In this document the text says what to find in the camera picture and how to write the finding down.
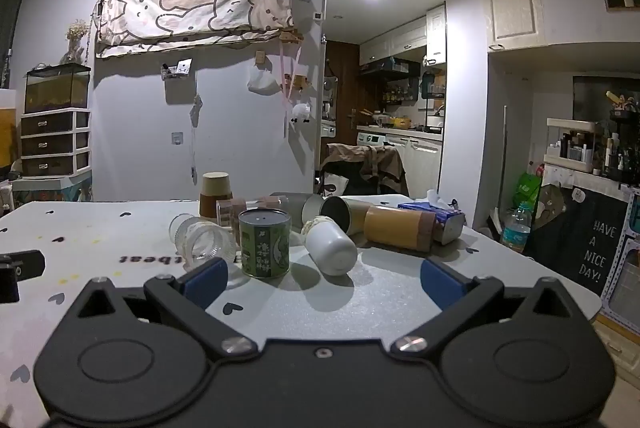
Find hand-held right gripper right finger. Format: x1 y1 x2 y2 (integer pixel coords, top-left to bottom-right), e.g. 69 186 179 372
391 258 577 360

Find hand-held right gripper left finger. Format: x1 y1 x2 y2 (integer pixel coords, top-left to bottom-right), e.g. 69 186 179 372
74 257 254 363

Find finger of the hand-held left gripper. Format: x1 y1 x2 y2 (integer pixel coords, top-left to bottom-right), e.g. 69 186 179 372
0 250 46 304

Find clear glass cup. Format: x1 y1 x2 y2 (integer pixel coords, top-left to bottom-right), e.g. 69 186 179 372
186 223 240 265
169 214 201 250

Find brown paper cup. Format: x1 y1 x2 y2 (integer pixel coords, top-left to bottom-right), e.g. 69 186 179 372
199 172 235 220

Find grey cup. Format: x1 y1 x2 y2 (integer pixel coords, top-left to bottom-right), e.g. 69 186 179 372
270 191 326 234

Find blue tissue pack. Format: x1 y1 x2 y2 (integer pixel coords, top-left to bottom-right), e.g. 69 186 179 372
397 189 466 243

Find green printed tin can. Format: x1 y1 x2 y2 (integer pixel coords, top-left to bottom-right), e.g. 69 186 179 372
238 208 292 279

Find tan cardboard tube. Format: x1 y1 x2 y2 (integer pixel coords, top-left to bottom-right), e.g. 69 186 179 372
363 205 437 253

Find plastic water bottle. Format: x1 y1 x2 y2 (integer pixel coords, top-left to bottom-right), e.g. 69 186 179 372
500 202 532 255

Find dark metal tumbler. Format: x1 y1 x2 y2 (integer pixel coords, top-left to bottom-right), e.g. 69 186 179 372
320 195 373 236

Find white plastic bottle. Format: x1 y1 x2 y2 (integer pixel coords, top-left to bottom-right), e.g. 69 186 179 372
301 217 358 275

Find green bag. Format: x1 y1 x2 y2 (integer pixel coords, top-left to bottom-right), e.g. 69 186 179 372
515 171 543 209

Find white drawer unit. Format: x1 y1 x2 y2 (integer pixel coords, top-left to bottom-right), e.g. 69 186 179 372
20 108 92 179

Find black chalkboard sign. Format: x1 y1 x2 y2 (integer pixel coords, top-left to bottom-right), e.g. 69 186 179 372
525 185 628 296

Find chair with brown garment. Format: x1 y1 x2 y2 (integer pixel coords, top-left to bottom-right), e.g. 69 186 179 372
320 143 408 198

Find white washing machine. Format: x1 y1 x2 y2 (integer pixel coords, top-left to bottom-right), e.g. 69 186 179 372
357 131 401 150

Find glass fish tank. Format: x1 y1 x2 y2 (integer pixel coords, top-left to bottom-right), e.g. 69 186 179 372
25 63 92 114

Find white rack with bottles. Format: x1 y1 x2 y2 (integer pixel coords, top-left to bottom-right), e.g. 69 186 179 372
545 118 603 174

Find white plastic bag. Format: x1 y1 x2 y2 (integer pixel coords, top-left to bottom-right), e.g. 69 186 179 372
246 64 279 96

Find dried flower bunch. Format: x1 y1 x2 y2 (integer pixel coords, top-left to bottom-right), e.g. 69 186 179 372
60 19 90 65

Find white kitchen cabinets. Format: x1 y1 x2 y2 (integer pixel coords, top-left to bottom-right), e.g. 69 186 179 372
359 3 447 65

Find printed blanket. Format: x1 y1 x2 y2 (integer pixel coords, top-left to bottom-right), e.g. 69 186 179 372
94 0 296 59

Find white wall cabinet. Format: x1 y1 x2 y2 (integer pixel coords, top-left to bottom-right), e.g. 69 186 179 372
482 0 543 54

